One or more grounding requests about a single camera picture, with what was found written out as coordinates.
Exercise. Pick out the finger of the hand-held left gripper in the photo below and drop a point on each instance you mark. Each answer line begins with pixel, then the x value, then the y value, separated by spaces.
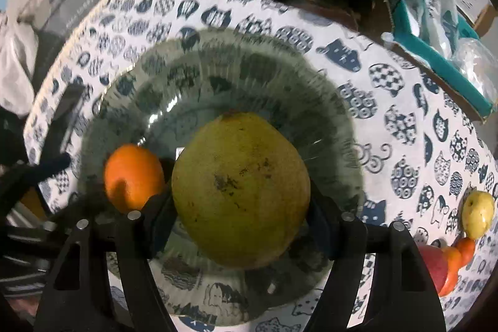
pixel 46 166

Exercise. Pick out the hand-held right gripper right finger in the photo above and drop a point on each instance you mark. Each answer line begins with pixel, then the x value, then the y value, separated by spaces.
pixel 323 231

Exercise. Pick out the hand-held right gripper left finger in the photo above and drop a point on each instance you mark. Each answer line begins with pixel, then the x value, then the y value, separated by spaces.
pixel 161 227

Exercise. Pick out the orange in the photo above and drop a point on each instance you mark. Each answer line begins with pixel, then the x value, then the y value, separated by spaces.
pixel 132 176
pixel 451 269

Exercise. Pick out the large green-yellow pear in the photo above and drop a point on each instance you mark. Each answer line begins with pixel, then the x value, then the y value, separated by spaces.
pixel 241 192

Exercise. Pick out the red apple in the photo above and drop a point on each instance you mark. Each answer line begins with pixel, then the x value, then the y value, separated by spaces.
pixel 434 266

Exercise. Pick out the small tangerine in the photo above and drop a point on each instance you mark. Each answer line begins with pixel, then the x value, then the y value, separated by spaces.
pixel 467 250

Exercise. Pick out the small yellow pear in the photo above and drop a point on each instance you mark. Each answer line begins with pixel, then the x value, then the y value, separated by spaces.
pixel 477 215

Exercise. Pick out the cat print tablecloth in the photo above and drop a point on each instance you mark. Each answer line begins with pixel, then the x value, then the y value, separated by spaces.
pixel 389 161

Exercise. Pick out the white cloth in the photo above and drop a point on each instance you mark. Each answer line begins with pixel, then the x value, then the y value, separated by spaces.
pixel 15 56

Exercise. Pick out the grey tote bag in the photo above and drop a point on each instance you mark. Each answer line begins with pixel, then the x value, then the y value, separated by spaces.
pixel 70 13

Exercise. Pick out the teal box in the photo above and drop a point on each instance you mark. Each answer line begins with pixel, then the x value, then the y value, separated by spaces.
pixel 435 59

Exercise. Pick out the clear plastic bag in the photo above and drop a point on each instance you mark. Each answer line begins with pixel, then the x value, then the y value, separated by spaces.
pixel 476 67

